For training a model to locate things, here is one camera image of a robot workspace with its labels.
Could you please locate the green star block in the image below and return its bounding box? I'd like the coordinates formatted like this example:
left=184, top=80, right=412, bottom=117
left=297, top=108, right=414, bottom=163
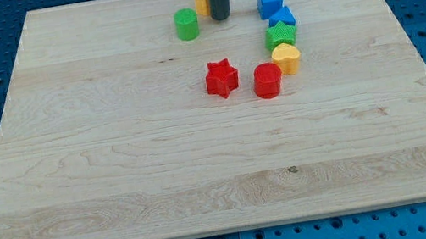
left=264, top=21, right=297, bottom=51

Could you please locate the light wooden board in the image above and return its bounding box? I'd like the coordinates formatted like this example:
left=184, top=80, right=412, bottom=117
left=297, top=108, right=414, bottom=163
left=0, top=0, right=426, bottom=239

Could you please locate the yellow cylinder block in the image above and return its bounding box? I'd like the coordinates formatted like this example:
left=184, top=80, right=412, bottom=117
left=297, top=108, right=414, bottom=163
left=194, top=0, right=211, bottom=16

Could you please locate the red star block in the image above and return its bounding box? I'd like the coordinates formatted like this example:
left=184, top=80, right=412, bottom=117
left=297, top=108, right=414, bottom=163
left=205, top=58, right=239, bottom=99

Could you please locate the yellow heart block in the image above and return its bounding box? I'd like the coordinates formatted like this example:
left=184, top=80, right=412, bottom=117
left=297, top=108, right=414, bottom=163
left=271, top=43, right=302, bottom=75

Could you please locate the blue pentagon block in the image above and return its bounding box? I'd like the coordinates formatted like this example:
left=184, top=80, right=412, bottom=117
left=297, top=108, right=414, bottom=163
left=268, top=6, right=296, bottom=27

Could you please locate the blue cube block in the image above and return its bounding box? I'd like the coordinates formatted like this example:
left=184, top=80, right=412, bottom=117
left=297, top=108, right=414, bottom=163
left=257, top=0, right=284, bottom=19

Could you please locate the green cylinder block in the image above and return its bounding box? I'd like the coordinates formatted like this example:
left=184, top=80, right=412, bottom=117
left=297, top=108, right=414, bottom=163
left=174, top=8, right=200, bottom=41

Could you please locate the red rounded block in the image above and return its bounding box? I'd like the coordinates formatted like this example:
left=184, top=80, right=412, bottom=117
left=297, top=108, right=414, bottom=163
left=253, top=63, right=282, bottom=99

